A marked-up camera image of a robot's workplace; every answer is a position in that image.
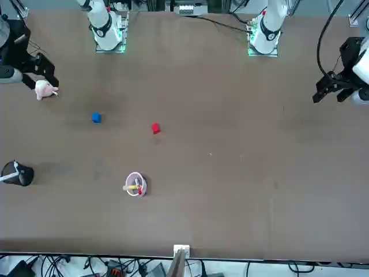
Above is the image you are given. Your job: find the black power adapter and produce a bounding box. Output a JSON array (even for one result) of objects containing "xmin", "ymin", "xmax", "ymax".
[{"xmin": 5, "ymin": 259, "xmax": 37, "ymax": 277}]

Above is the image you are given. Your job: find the grey power strip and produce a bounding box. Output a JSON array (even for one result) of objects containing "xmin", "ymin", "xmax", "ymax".
[{"xmin": 178, "ymin": 3, "xmax": 195, "ymax": 16}]

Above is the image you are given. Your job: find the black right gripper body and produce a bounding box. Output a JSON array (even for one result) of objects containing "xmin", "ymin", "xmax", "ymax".
[{"xmin": 0, "ymin": 17, "xmax": 40, "ymax": 75}]

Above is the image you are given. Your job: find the pink plush toy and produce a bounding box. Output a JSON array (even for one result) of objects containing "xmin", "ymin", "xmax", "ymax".
[{"xmin": 34, "ymin": 80, "xmax": 59, "ymax": 101}]

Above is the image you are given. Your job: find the black cable on table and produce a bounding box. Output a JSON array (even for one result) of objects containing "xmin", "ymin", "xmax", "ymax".
[{"xmin": 180, "ymin": 14, "xmax": 252, "ymax": 33}]

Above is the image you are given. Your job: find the white marker pen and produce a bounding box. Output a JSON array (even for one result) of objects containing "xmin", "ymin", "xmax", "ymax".
[{"xmin": 0, "ymin": 160, "xmax": 20, "ymax": 183}]

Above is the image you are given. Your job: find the black mesh pen cup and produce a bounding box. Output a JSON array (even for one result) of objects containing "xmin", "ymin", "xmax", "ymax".
[{"xmin": 1, "ymin": 160, "xmax": 35, "ymax": 188}]

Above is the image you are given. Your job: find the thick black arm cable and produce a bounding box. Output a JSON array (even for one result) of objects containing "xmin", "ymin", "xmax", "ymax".
[{"xmin": 316, "ymin": 0, "xmax": 345, "ymax": 76}]

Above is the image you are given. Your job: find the dark grey power brick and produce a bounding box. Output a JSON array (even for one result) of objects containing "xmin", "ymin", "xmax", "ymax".
[{"xmin": 149, "ymin": 261, "xmax": 168, "ymax": 277}]

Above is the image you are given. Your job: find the white post foot bracket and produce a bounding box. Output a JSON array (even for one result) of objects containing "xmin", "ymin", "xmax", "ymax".
[{"xmin": 173, "ymin": 244, "xmax": 191, "ymax": 259}]

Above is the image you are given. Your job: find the aluminium profile bracket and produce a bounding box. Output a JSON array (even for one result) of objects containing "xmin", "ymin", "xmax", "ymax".
[
  {"xmin": 11, "ymin": 0, "xmax": 30, "ymax": 18},
  {"xmin": 348, "ymin": 0, "xmax": 369, "ymax": 28}
]

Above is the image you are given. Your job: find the aluminium camera post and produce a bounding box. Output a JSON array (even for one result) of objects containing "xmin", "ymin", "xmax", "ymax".
[{"xmin": 168, "ymin": 248, "xmax": 187, "ymax": 277}]

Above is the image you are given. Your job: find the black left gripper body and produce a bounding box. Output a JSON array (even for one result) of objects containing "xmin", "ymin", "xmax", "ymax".
[{"xmin": 326, "ymin": 37, "xmax": 365, "ymax": 89}]

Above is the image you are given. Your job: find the clear pink plastic cup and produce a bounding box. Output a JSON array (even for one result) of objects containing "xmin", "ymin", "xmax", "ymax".
[{"xmin": 125, "ymin": 171, "xmax": 149, "ymax": 199}]

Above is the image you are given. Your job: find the black orange electronic device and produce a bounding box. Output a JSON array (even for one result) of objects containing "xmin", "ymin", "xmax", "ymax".
[{"xmin": 106, "ymin": 259, "xmax": 129, "ymax": 277}]

